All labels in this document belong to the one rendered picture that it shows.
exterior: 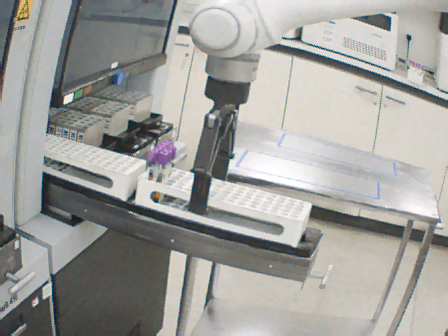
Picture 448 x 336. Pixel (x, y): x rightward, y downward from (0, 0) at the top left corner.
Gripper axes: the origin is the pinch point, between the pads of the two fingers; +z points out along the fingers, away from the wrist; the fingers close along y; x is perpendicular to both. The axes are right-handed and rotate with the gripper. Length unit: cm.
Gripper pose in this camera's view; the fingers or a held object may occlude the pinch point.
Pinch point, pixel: (208, 191)
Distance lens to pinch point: 128.9
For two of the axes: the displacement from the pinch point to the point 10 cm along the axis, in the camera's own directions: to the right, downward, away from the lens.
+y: 2.7, -2.6, 9.3
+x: -9.5, -2.5, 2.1
